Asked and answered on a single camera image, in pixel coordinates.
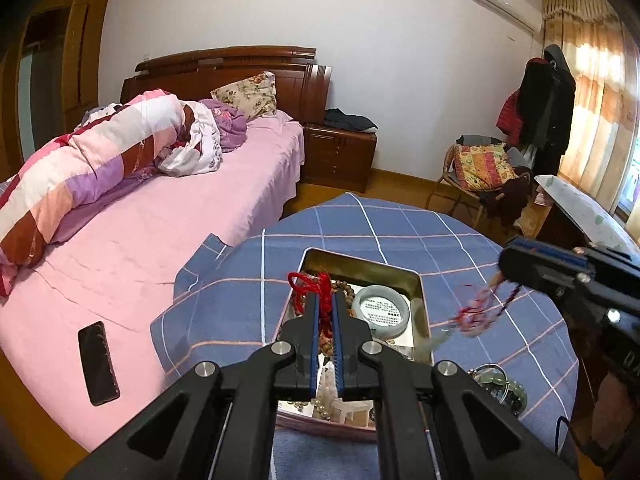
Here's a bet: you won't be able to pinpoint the green jade bangle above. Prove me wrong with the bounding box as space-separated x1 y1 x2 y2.
469 364 528 418

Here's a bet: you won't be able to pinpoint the red tassel cord jewelry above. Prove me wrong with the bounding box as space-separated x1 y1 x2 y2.
288 271 333 338

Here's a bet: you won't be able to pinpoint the metal jewelry tin box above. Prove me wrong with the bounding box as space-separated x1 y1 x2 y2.
277 247 434 442

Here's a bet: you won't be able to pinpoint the desk with floral cover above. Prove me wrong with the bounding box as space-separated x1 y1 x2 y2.
535 174 639 257

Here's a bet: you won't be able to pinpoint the pale jade bangle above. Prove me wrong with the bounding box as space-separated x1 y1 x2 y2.
350 284 412 340

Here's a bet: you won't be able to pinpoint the dark brown garment on chair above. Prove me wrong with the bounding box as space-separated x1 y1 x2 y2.
480 171 530 228

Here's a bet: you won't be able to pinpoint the blue plaid tablecloth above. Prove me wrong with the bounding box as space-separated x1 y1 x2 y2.
151 193 578 460

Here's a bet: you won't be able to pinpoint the wicker chair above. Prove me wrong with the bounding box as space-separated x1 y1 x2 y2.
425 136 533 230

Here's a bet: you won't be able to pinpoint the colourful patchwork cushion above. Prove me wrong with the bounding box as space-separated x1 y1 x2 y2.
445 142 518 192

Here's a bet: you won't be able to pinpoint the black smartphone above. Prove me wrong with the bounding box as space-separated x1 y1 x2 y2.
78 321 120 406

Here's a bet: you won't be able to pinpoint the red garment on rack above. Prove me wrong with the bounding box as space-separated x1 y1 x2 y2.
496 90 523 146

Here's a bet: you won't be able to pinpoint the orange cream curtains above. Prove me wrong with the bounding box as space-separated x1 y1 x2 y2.
542 0 639 212

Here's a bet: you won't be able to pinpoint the dark coats on rack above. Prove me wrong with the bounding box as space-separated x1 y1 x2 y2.
516 44 576 176

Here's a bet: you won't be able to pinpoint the pink sheeted bed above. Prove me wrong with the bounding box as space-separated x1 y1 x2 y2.
1 112 305 450

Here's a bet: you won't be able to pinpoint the dark wooden nightstand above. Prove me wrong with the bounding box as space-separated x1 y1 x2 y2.
303 124 378 193

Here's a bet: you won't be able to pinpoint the white air conditioner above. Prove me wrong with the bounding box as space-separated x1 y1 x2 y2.
474 0 542 35

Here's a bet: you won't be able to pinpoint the dark clothes on nightstand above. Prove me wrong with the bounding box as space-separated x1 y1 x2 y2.
323 108 378 133

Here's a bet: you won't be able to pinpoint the purple garment on bed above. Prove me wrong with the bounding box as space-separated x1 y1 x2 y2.
201 99 247 153

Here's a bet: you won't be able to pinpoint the pink patchwork quilt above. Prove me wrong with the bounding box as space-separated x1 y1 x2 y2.
1 89 222 297

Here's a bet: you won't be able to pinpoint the dark wooden headboard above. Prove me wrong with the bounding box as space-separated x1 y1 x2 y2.
120 46 332 125

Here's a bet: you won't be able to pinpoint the floral pillow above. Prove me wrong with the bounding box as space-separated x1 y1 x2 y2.
210 72 278 122

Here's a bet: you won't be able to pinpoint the wooden wardrobe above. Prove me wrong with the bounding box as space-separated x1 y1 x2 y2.
1 0 108 179

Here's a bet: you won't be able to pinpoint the pearl necklace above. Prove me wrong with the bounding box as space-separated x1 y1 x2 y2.
294 358 352 421

